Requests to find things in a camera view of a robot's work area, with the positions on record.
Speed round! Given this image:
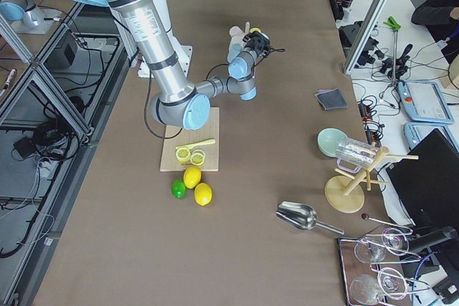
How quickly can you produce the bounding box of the light blue cup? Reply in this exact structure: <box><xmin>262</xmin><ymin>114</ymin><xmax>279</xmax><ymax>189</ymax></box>
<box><xmin>227</xmin><ymin>44</ymin><xmax>242</xmax><ymax>63</ymax></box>

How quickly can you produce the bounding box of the cream white cup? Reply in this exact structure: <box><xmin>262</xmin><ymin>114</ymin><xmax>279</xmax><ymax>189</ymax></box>
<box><xmin>230</xmin><ymin>35</ymin><xmax>244</xmax><ymax>47</ymax></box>

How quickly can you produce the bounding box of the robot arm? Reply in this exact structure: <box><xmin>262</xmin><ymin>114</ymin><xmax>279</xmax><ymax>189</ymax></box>
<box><xmin>72</xmin><ymin>0</ymin><xmax>272</xmax><ymax>130</ymax></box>

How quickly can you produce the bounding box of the grey cloth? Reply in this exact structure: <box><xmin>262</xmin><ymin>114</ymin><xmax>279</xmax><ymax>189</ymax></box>
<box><xmin>315</xmin><ymin>88</ymin><xmax>348</xmax><ymax>110</ymax></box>

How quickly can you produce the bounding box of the pink cup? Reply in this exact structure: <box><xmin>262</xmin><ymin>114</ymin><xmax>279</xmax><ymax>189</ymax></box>
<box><xmin>229</xmin><ymin>26</ymin><xmax>245</xmax><ymax>37</ymax></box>

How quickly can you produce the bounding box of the yellow lemon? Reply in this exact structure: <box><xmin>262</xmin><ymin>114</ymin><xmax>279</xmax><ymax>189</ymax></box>
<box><xmin>183</xmin><ymin>166</ymin><xmax>202</xmax><ymax>189</ymax></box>
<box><xmin>194</xmin><ymin>183</ymin><xmax>213</xmax><ymax>206</ymax></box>

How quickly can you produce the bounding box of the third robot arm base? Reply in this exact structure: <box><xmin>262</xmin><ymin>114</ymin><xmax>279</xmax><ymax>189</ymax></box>
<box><xmin>1</xmin><ymin>0</ymin><xmax>52</xmax><ymax>34</ymax></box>

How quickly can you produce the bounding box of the yellow plastic knife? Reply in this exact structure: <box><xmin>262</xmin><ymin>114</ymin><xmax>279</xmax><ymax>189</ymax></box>
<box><xmin>175</xmin><ymin>138</ymin><xmax>216</xmax><ymax>150</ymax></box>

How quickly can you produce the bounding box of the metal scoop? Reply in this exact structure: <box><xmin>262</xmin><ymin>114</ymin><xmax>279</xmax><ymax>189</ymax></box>
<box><xmin>275</xmin><ymin>201</ymin><xmax>345</xmax><ymax>236</ymax></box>

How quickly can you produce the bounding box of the blue teach pendant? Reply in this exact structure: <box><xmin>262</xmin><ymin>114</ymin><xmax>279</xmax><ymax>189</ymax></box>
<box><xmin>397</xmin><ymin>81</ymin><xmax>455</xmax><ymax>124</ymax></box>
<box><xmin>403</xmin><ymin>122</ymin><xmax>450</xmax><ymax>149</ymax></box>

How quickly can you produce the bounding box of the bamboo cutting board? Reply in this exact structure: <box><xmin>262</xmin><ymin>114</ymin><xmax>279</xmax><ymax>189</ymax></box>
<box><xmin>160</xmin><ymin>107</ymin><xmax>220</xmax><ymax>172</ymax></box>

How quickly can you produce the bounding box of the aluminium frame post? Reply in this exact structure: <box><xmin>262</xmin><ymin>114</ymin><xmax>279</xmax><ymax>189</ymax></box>
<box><xmin>343</xmin><ymin>0</ymin><xmax>387</xmax><ymax>77</ymax></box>

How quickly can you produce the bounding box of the green reacher grabber tool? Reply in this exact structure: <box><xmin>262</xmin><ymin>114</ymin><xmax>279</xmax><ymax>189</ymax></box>
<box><xmin>384</xmin><ymin>16</ymin><xmax>401</xmax><ymax>87</ymax></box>

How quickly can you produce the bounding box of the black wire glass rack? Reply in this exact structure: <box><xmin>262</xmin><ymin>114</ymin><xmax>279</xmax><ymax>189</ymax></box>
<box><xmin>337</xmin><ymin>227</ymin><xmax>431</xmax><ymax>305</ymax></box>

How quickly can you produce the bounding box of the wooden mug tree stand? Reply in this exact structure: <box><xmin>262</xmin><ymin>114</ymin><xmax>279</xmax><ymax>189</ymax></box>
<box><xmin>324</xmin><ymin>146</ymin><xmax>419</xmax><ymax>214</ymax></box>

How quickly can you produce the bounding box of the green bowl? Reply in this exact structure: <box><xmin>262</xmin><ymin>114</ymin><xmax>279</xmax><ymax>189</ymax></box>
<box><xmin>317</xmin><ymin>128</ymin><xmax>347</xmax><ymax>158</ymax></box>

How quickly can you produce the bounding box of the green lime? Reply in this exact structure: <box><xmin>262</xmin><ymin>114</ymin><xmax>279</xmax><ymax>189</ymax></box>
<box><xmin>171</xmin><ymin>179</ymin><xmax>187</xmax><ymax>199</ymax></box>

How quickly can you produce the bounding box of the black-tipped stir stick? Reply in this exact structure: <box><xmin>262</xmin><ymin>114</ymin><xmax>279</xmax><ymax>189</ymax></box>
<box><xmin>361</xmin><ymin>213</ymin><xmax>412</xmax><ymax>231</ymax></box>

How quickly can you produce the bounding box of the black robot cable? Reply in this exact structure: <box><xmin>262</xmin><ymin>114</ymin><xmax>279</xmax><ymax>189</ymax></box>
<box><xmin>143</xmin><ymin>80</ymin><xmax>184</xmax><ymax>139</ymax></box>

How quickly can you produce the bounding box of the wine glass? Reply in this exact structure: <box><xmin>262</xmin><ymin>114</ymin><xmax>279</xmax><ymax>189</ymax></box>
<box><xmin>354</xmin><ymin>242</ymin><xmax>386</xmax><ymax>264</ymax></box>
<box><xmin>377</xmin><ymin>267</ymin><xmax>408</xmax><ymax>300</ymax></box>
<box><xmin>382</xmin><ymin>228</ymin><xmax>409</xmax><ymax>256</ymax></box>

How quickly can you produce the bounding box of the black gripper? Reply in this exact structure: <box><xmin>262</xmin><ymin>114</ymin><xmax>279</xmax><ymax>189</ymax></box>
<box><xmin>243</xmin><ymin>32</ymin><xmax>270</xmax><ymax>56</ymax></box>

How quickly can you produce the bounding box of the black power box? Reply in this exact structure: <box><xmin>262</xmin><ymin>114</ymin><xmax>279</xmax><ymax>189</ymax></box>
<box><xmin>55</xmin><ymin>36</ymin><xmax>77</xmax><ymax>68</ymax></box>

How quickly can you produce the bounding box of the black monitor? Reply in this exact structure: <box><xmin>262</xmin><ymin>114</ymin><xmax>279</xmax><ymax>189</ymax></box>
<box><xmin>387</xmin><ymin>129</ymin><xmax>458</xmax><ymax>229</ymax></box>

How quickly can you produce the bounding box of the seated person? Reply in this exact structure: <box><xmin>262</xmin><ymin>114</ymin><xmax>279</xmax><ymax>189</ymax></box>
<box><xmin>411</xmin><ymin>0</ymin><xmax>458</xmax><ymax>39</ymax></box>

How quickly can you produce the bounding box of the clear glass pitcher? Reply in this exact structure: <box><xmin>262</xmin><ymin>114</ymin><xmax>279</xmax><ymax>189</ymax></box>
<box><xmin>336</xmin><ymin>137</ymin><xmax>379</xmax><ymax>173</ymax></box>

